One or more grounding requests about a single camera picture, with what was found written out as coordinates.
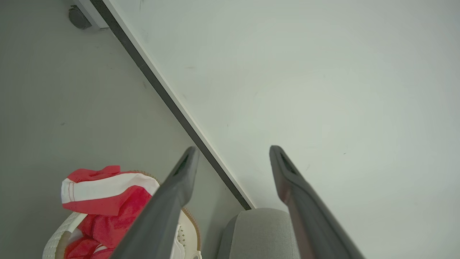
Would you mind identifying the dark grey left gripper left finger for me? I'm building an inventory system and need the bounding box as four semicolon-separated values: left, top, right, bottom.
110;146;200;259

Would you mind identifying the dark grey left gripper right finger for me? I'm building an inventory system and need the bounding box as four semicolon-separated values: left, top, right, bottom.
269;145;365;259

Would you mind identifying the red and white garment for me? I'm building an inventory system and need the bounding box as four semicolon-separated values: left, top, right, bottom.
61;165;160;259

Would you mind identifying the white perforated laundry basket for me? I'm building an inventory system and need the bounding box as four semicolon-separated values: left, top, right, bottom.
42;171;203;259

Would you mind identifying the grey fabric sofa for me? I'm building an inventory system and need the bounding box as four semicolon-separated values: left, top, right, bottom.
216;208;302;259

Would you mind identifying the dark grey skirting board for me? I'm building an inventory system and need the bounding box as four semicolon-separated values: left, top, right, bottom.
90;0;256;210

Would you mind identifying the grey caster wheel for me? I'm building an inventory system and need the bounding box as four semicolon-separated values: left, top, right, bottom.
68;5;92;30

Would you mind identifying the grey metal partition frame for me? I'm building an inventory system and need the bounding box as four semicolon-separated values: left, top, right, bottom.
74;0;109;29

